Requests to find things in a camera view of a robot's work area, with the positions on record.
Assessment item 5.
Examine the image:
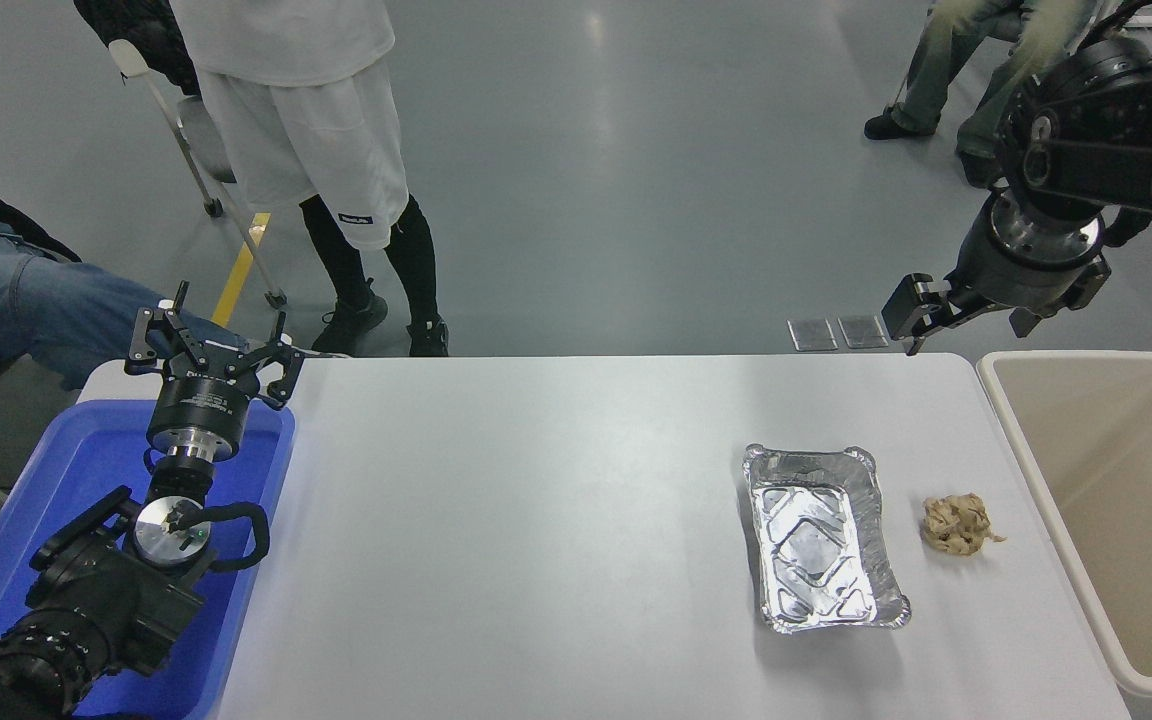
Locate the standing person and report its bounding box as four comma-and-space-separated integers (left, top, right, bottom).
168, 0, 452, 358

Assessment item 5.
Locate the seated person in jeans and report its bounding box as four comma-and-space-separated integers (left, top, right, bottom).
0, 145, 249, 393

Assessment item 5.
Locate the silver foil tray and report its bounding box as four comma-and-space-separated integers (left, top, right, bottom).
743, 443, 912, 635

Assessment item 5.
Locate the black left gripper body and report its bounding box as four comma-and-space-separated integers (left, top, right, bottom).
148, 368, 264, 447

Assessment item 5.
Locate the crumpled tan paper ball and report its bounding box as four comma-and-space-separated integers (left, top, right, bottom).
920, 492, 1007, 557

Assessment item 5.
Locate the white folding chair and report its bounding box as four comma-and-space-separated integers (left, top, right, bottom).
108, 38, 289, 309

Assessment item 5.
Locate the seated person with dark shoes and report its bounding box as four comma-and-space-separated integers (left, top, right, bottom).
864, 0, 1102, 188

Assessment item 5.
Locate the large pale bin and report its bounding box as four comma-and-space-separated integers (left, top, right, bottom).
976, 350, 1152, 720

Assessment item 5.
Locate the metal floor plate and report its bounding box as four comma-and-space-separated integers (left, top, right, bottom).
788, 318, 839, 352
838, 315, 889, 350

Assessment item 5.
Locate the blue plastic tray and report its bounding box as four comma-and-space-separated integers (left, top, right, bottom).
0, 400, 297, 720

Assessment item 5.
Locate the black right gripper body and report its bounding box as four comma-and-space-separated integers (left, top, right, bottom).
953, 224, 1110, 317

